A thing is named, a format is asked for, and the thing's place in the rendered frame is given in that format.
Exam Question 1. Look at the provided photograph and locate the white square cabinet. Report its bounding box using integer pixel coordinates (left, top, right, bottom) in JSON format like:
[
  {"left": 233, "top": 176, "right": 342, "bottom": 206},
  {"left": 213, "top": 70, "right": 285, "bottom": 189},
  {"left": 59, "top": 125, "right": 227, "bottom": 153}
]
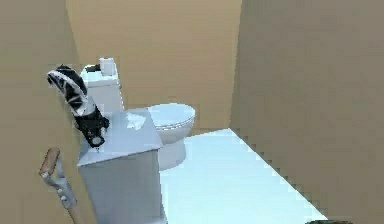
[{"left": 76, "top": 108, "right": 168, "bottom": 224}]

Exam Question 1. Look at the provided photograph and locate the black and white faucet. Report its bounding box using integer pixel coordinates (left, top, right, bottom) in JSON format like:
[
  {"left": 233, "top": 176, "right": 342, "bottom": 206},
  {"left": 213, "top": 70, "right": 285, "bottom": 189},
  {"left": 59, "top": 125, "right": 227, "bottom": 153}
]
[{"left": 46, "top": 64, "right": 111, "bottom": 149}]

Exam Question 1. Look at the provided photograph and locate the wooden handled grey tool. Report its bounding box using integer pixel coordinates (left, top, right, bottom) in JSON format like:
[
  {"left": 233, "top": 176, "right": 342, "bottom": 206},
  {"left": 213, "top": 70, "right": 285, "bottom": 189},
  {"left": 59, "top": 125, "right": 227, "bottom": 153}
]
[{"left": 38, "top": 147, "right": 86, "bottom": 224}]

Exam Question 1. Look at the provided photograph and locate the dark round object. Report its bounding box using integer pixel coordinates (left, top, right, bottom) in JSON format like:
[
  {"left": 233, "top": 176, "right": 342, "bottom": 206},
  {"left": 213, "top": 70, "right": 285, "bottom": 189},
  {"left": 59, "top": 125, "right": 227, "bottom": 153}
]
[{"left": 304, "top": 219, "right": 354, "bottom": 224}]

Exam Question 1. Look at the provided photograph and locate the white toilet paper roll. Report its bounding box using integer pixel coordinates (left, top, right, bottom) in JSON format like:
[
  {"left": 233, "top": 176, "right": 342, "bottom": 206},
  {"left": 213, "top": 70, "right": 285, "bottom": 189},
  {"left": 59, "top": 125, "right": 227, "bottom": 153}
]
[{"left": 98, "top": 57, "right": 117, "bottom": 77}]

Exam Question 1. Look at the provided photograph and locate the small black object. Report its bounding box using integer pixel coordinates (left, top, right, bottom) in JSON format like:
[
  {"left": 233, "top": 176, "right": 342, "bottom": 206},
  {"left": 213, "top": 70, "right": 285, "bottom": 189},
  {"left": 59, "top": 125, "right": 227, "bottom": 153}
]
[{"left": 84, "top": 64, "right": 102, "bottom": 74}]

